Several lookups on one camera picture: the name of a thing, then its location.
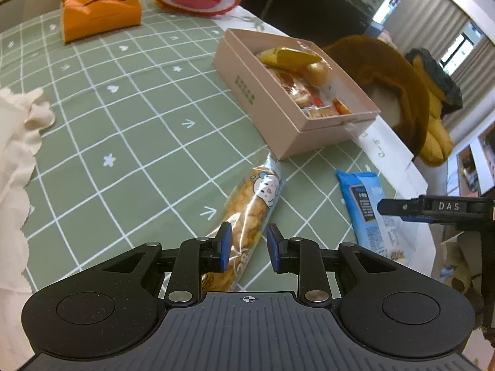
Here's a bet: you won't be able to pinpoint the yellow snack packet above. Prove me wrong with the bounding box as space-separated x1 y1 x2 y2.
258 46 322 70

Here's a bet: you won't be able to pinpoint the green checked tablecloth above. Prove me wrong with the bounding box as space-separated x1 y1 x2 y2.
0 0 399 306

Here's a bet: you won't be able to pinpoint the small orange red packet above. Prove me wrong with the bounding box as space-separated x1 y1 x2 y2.
332 98 353 116

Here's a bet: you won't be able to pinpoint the round bun packet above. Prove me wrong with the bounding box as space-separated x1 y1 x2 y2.
302 62 331 86

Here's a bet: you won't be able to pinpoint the blue snack packet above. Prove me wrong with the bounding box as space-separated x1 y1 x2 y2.
334 170 407 263

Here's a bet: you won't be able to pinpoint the snacks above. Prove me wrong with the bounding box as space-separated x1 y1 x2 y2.
276 69 329 109

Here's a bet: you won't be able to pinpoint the long cartoon cracker packet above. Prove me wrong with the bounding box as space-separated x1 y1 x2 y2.
201 152 283 292

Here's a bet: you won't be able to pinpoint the orange tissue box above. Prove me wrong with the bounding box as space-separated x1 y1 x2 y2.
61 0 142 44

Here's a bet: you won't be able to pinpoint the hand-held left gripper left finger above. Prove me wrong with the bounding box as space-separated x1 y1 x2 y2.
102 222 233 309

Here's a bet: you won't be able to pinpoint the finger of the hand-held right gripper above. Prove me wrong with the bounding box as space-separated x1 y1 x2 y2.
377 197 423 224

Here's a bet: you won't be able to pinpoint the pale pink cardboard box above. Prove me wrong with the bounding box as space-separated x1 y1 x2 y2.
213 28 381 161

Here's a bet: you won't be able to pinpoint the dark cabinet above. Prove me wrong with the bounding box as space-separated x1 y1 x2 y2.
240 0 387 47

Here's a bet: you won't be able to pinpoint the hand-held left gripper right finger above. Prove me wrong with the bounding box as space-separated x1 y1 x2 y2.
267 223 395 309

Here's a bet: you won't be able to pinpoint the black bag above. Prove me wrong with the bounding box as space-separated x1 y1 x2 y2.
406 47 463 114

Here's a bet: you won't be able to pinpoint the cream ruffled cloth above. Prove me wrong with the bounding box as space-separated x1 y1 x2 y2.
0 87 55 290

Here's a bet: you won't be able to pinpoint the clear cracker packet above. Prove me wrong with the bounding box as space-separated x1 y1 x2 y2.
303 105 337 120

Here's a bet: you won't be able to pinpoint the grey curtains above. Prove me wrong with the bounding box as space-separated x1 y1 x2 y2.
390 0 495 86

